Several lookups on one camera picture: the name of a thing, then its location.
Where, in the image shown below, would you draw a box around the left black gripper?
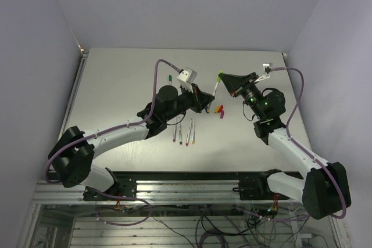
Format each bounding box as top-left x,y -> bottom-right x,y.
164,82 -> 215,122

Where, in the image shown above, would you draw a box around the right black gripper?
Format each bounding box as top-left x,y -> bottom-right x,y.
220,73 -> 265,119

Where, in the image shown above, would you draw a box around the light green pen cap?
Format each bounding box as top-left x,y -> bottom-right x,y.
217,71 -> 224,82

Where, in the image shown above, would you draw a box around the light green end pen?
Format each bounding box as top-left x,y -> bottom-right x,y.
213,71 -> 224,96

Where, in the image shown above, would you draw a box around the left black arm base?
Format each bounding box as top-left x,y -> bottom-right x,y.
83,168 -> 137,202

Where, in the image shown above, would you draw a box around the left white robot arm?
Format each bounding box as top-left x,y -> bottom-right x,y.
48,84 -> 214,200

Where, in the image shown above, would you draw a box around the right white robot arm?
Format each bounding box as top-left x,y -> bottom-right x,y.
219,73 -> 351,220

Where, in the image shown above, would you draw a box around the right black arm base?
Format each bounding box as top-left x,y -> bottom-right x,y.
232,169 -> 281,200

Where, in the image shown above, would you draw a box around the yellow end white pen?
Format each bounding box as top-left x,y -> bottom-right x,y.
191,119 -> 196,144

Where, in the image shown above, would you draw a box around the blue end white pen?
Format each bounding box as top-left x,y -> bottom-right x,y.
178,123 -> 183,145

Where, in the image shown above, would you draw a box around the red end white pen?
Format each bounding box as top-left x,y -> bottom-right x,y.
185,119 -> 193,146

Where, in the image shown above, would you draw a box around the magenta end white pen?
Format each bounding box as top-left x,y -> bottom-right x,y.
173,117 -> 178,142

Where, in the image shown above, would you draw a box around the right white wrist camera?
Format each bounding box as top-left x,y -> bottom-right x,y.
256,63 -> 273,82

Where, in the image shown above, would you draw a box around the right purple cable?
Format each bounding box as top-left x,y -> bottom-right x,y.
270,67 -> 349,222

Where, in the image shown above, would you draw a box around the purple cable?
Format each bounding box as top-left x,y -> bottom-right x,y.
270,67 -> 349,222
43,59 -> 184,227

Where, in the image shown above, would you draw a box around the aluminium rail frame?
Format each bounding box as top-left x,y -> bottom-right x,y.
19,173 -> 351,247

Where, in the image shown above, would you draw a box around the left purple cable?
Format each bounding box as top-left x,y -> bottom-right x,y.
43,59 -> 184,227

